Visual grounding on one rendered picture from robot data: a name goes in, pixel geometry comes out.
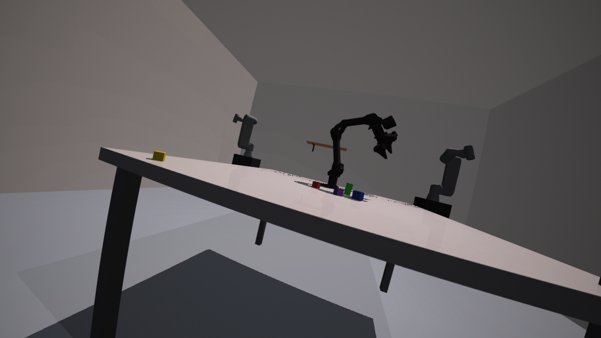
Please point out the blue cube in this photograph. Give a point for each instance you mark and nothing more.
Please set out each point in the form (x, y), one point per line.
(356, 195)

